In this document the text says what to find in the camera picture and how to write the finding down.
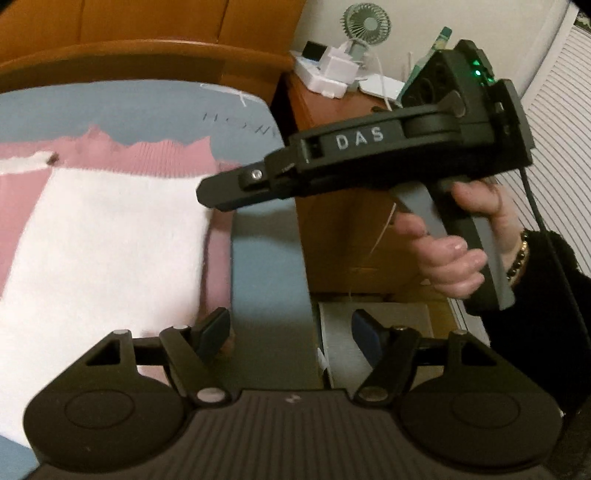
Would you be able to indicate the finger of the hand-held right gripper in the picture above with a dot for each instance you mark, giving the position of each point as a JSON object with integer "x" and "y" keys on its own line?
{"x": 231, "y": 189}

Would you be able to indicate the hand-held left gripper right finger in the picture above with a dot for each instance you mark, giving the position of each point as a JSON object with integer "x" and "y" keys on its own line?
{"x": 367, "y": 339}

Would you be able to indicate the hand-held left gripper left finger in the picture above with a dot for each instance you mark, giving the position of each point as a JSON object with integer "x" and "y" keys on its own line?
{"x": 214, "y": 332}

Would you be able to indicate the pink and white knit sweater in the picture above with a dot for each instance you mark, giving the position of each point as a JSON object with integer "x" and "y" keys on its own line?
{"x": 115, "y": 254}

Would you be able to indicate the person's right hand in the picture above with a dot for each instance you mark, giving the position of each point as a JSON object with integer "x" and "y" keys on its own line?
{"x": 452, "y": 267}

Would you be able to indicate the white flat pad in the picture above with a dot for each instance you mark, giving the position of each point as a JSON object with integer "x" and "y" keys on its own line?
{"x": 383, "y": 85}

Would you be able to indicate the bed with teal printed sheet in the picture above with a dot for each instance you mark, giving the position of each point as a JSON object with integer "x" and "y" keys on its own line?
{"x": 268, "y": 258}

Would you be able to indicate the wooden bedside table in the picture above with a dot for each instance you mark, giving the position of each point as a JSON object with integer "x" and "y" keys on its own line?
{"x": 341, "y": 240}

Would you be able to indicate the white flat box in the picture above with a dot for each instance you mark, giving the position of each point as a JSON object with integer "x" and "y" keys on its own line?
{"x": 323, "y": 85}

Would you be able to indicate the white power adapter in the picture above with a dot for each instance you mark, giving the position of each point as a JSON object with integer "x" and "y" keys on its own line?
{"x": 339, "y": 64}

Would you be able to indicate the small green desk fan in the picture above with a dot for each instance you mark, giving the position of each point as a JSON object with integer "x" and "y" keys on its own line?
{"x": 367, "y": 23}

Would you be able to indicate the small black-screen device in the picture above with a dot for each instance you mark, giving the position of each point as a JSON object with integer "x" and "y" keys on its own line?
{"x": 316, "y": 50}

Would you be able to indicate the wooden bed headboard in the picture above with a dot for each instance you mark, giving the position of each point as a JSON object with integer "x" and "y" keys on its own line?
{"x": 138, "y": 27}

